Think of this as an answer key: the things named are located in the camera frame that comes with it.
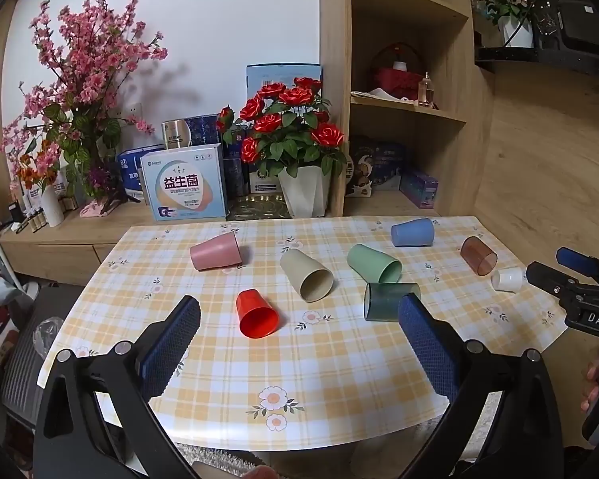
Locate black appliance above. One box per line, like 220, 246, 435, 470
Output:
528, 0, 599, 53

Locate blue and white box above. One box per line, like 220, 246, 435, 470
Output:
116, 144, 167, 205

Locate row of small bottles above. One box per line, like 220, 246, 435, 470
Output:
7, 198, 81, 234

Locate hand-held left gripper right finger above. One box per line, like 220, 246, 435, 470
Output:
397, 293, 563, 479

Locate small white cup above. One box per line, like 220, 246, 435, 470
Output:
491, 267, 525, 293

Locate wooden low cabinet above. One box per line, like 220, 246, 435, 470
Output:
0, 202, 155, 286

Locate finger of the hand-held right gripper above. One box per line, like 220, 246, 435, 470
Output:
526, 261, 580, 306
555, 247, 599, 283

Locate yellow checkered floral tablecloth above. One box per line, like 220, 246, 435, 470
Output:
36, 214, 570, 444

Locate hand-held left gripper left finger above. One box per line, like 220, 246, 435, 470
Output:
32, 295, 203, 479

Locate pink flowers in white pot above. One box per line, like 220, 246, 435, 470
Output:
478, 0, 542, 49

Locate red rose plant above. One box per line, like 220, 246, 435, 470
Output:
216, 77, 346, 179

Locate pink cup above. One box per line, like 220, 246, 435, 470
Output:
189, 232, 243, 272

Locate gold tray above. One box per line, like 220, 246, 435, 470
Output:
227, 194, 293, 221

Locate grey ribbed suitcase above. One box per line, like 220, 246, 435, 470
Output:
0, 284, 81, 427

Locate white faceted flower pot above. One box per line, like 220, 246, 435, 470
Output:
277, 164, 333, 219

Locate dark blue tall box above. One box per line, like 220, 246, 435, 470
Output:
222, 127, 253, 198

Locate pale blue square box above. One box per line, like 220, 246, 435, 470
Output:
140, 143, 228, 223

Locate beige cup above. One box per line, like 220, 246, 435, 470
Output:
280, 248, 335, 304

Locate perfume bottle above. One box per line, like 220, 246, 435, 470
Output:
417, 72, 436, 108

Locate purple box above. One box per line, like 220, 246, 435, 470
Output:
399, 168, 440, 209

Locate red basket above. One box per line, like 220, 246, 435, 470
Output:
369, 44, 424, 101

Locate white folded cloth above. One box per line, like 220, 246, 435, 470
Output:
350, 87, 410, 103

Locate dark blue round box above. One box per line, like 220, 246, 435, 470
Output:
347, 136, 410, 198

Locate blue cup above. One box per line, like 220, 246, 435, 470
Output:
390, 218, 436, 247

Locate clear plastic bag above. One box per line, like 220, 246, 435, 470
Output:
32, 317, 65, 360

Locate brown transparent cup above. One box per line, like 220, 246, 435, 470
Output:
460, 236, 498, 276

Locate black speckled countertop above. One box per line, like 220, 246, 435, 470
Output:
475, 45, 599, 77

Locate wooden shelf unit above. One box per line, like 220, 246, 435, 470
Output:
319, 0, 495, 219

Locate white slim vase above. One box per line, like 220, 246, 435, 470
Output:
41, 184, 65, 228

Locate dark blue patterned box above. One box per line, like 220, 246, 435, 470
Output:
184, 114, 226, 146

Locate red cup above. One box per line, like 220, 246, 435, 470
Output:
235, 288, 281, 338

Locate dark green cup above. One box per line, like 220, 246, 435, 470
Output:
363, 282, 422, 321

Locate light green cup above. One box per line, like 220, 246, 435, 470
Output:
346, 243, 403, 284

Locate pink blossom bouquet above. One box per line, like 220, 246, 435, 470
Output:
0, 0, 169, 200

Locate light blue flat box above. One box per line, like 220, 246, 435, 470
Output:
246, 63, 323, 111

